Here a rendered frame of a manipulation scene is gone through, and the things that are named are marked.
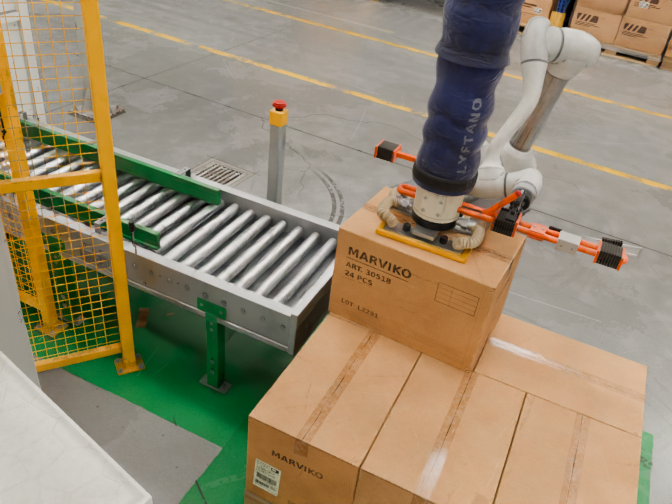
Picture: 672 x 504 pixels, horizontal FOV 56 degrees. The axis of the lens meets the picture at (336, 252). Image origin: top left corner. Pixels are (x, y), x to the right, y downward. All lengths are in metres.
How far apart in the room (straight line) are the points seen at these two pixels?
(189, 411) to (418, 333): 1.08
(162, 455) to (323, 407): 0.83
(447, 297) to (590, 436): 0.66
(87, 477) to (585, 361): 1.87
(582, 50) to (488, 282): 1.03
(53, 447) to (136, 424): 1.37
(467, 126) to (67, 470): 1.47
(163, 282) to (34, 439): 1.33
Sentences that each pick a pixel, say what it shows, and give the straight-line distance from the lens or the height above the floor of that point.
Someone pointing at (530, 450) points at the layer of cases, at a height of 0.54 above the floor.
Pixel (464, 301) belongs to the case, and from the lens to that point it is 2.22.
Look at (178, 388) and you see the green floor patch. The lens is 2.96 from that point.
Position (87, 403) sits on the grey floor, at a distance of 2.96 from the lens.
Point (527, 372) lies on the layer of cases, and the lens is 2.49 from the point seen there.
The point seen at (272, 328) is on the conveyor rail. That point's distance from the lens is 2.50.
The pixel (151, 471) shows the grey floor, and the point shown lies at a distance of 2.69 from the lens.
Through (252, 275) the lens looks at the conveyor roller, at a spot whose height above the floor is 0.55.
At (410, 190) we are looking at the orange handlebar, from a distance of 2.33.
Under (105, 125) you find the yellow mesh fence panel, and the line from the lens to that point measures 2.39.
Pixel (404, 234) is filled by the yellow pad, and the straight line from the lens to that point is 2.26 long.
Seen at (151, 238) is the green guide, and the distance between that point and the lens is 2.80.
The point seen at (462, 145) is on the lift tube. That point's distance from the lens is 2.09.
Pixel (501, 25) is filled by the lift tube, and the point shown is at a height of 1.72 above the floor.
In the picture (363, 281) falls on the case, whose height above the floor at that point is 0.75.
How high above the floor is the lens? 2.16
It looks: 35 degrees down
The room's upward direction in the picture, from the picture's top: 7 degrees clockwise
